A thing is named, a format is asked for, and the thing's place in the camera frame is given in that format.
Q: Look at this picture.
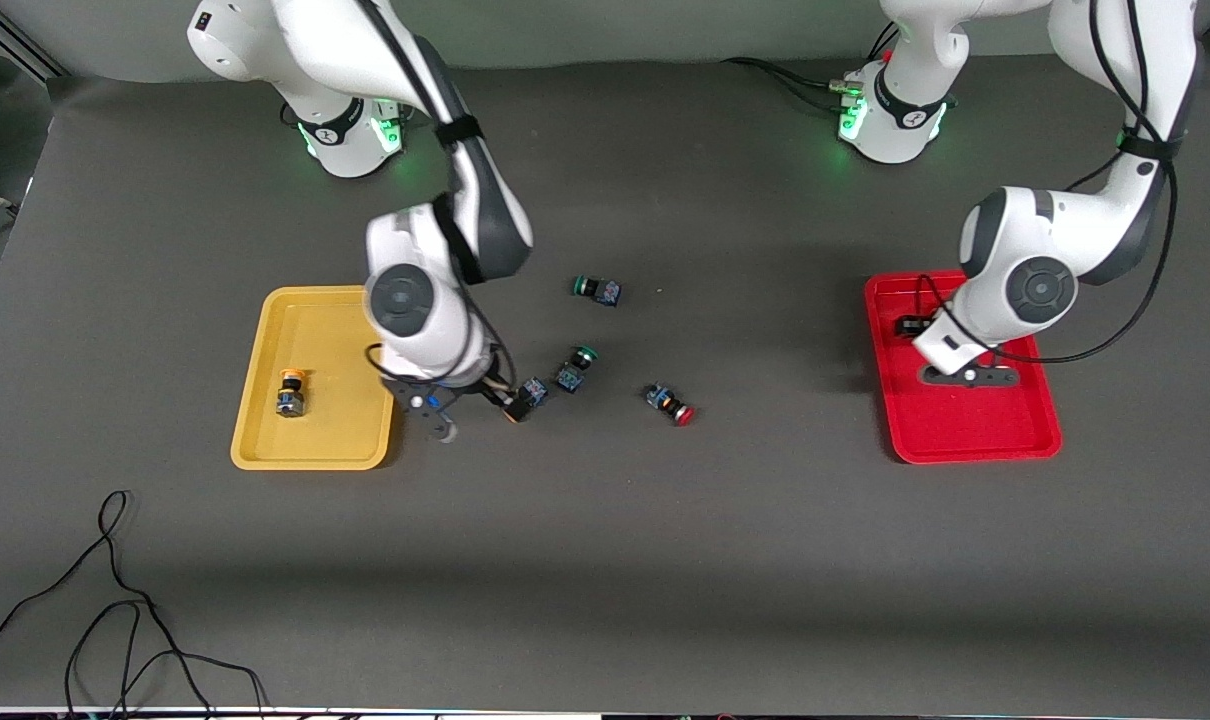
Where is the black left arm base cable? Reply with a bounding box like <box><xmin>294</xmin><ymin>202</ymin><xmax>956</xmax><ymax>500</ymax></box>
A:
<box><xmin>720</xmin><ymin>20</ymin><xmax>901</xmax><ymax>111</ymax></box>

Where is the dark grey table mat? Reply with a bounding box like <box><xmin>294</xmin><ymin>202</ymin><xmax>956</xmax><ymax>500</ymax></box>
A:
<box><xmin>0</xmin><ymin>40</ymin><xmax>1210</xmax><ymax>713</ymax></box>

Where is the red push button switch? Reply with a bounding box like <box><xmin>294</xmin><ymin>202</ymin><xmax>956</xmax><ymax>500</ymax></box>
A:
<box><xmin>645</xmin><ymin>382</ymin><xmax>696</xmax><ymax>427</ymax></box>

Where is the red plastic tray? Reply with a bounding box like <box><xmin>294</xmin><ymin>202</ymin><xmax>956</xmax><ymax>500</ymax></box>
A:
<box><xmin>863</xmin><ymin>268</ymin><xmax>1064</xmax><ymax>466</ymax></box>

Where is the yellow plastic tray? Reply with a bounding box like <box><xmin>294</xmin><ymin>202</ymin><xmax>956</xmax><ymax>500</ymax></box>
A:
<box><xmin>230</xmin><ymin>285</ymin><xmax>409</xmax><ymax>471</ymax></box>

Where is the thin black loose cable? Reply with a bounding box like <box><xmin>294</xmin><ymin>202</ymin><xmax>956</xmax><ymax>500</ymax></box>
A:
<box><xmin>0</xmin><ymin>490</ymin><xmax>266</xmax><ymax>716</ymax></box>

